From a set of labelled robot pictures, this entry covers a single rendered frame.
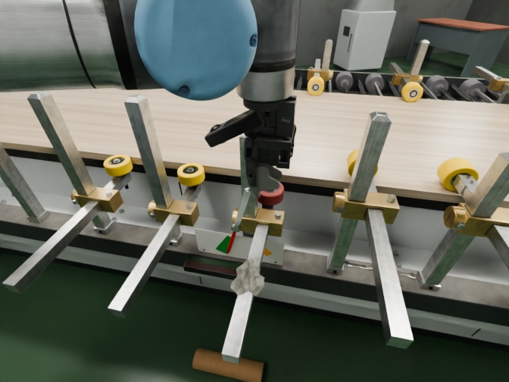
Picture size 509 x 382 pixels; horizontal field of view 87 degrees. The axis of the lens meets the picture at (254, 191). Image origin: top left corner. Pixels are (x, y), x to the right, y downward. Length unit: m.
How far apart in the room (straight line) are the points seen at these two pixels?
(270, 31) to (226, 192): 0.66
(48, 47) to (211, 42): 0.10
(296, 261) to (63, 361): 1.22
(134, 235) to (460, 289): 0.98
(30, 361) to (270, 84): 1.62
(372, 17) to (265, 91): 5.15
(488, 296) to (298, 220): 0.56
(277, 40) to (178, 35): 0.20
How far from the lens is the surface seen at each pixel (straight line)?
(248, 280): 0.58
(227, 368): 1.36
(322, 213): 0.96
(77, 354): 1.66
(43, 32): 0.23
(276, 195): 0.72
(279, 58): 0.40
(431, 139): 1.19
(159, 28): 0.21
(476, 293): 0.97
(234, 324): 0.55
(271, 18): 0.39
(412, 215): 0.99
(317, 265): 0.83
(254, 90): 0.41
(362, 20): 5.43
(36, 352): 1.77
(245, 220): 0.70
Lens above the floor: 1.36
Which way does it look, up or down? 39 degrees down
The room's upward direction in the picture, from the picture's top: straight up
